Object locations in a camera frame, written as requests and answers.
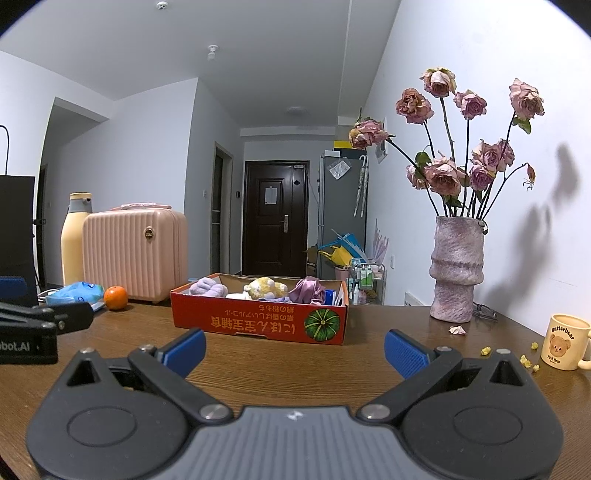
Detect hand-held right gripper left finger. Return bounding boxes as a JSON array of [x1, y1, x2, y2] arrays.
[[55, 329, 234, 428]]

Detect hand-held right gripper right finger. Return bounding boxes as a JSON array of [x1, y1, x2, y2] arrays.
[[358, 329, 539, 426]]

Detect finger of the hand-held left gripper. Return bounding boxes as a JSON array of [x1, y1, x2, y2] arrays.
[[0, 301, 94, 334], [0, 276, 27, 306]]

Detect red cardboard box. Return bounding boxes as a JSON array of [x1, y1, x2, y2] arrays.
[[170, 273, 349, 347]]

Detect yellow white plush dog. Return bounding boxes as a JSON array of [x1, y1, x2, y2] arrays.
[[244, 276, 289, 302]]

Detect blue tissue pack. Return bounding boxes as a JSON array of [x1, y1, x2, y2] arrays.
[[44, 281, 106, 311]]

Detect orange fruit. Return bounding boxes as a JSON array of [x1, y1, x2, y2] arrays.
[[103, 285, 129, 311]]

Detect black paper bag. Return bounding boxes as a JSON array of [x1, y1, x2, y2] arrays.
[[0, 124, 38, 308]]

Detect yellow water bottle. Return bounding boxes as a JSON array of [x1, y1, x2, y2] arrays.
[[61, 192, 94, 288]]

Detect scattered yellow crumbs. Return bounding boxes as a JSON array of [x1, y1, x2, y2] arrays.
[[480, 340, 542, 372]]

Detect white storage cart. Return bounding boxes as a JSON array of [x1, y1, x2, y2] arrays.
[[348, 258, 386, 305]]

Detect pink ribbed suitcase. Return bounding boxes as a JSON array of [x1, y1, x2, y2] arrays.
[[82, 203, 189, 304]]

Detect pink ceramic vase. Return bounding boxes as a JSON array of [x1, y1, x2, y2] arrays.
[[429, 215, 485, 323]]

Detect pile of blue yellow items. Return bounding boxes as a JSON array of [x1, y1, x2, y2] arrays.
[[323, 228, 368, 268]]

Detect dark wooden door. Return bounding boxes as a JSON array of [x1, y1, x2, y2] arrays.
[[243, 161, 309, 277]]

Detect cream bear mug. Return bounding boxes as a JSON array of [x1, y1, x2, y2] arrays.
[[541, 314, 591, 371]]

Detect grey refrigerator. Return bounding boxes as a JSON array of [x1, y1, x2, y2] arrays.
[[318, 154, 368, 280]]

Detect white folded umbrella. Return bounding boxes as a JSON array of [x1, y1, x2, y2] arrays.
[[353, 155, 370, 217]]

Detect bunch of dried pink roses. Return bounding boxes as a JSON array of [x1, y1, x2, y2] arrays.
[[348, 67, 546, 220]]

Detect lavender wall decoration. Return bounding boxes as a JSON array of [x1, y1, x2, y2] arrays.
[[372, 219, 391, 264]]

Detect white wall panel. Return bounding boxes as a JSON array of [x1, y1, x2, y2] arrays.
[[375, 117, 389, 164]]

